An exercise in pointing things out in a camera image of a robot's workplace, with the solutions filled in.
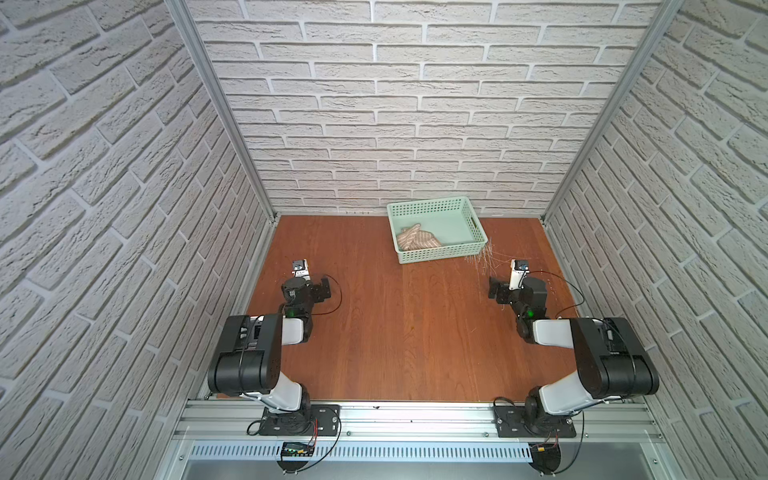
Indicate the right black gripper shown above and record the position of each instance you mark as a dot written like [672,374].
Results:
[497,289]

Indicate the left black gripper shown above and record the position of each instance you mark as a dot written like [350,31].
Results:
[321,288]

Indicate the striped beige dishcloth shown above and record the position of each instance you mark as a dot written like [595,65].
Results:
[415,238]

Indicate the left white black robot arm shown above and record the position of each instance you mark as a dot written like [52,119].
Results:
[247,360]

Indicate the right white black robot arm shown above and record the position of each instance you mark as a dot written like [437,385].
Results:
[611,364]

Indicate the loose threads pile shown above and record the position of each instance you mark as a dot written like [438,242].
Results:
[491,261]

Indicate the mint green plastic basket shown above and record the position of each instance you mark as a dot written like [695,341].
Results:
[452,222]

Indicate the left green controller board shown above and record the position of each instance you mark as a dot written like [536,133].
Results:
[297,450]

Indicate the right round controller board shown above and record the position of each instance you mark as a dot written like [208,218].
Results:
[545,457]

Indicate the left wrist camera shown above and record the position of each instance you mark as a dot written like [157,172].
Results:
[300,269]

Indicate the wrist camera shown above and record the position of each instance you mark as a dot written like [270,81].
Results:
[519,270]
[300,269]

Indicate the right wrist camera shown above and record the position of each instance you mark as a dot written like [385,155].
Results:
[519,270]

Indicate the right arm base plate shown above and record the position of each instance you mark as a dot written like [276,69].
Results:
[513,421]

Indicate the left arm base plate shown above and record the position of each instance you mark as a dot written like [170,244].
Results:
[319,420]

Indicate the aluminium front rail frame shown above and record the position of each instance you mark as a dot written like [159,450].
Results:
[389,439]

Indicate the right aluminium corner post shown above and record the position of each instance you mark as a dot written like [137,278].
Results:
[647,45]

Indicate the aluminium corner post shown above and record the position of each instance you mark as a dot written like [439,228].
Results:
[187,28]
[647,45]

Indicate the left aluminium corner post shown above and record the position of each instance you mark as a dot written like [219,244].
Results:
[187,28]

